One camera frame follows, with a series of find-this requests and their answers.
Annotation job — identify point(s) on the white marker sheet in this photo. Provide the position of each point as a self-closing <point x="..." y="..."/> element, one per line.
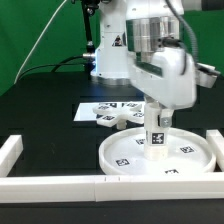
<point x="85" y="110"/>

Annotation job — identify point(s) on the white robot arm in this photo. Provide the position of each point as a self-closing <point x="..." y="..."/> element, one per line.
<point x="140" y="44"/>

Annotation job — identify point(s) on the white front fence bar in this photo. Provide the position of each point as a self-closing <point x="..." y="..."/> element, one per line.
<point x="98" y="188"/>

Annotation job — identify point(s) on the white fence bar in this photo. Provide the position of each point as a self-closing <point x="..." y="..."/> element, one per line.
<point x="9" y="153"/>
<point x="216" y="141"/>
<point x="98" y="188"/>

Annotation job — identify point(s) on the white cross-shaped table base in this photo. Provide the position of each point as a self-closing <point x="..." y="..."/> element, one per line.
<point x="119" y="116"/>

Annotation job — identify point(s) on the white round table top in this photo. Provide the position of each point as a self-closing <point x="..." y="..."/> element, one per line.
<point x="123" y="154"/>

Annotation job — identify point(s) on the black camera stand pole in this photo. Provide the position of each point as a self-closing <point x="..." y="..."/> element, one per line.
<point x="88" y="8"/>

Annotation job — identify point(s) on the white right fence bar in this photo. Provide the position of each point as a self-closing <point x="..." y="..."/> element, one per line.
<point x="216" y="141"/>

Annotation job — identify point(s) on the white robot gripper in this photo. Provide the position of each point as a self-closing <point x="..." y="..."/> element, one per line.
<point x="169" y="79"/>

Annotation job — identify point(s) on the white left fence bar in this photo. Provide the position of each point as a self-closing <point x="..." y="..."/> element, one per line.
<point x="9" y="153"/>

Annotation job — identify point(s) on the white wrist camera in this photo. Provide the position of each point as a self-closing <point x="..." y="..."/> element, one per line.
<point x="206" y="75"/>

